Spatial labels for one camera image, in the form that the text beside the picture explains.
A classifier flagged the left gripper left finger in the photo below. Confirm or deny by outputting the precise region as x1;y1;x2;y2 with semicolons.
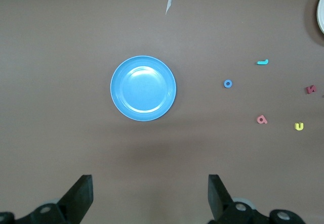
0;174;94;224

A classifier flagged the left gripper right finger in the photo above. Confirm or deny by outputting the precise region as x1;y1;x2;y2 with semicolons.
208;174;307;224

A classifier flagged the blue plate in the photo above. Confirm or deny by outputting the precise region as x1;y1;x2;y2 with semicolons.
110;55;177;122

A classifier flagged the beige plate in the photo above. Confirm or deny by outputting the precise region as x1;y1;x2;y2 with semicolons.
316;0;324;35

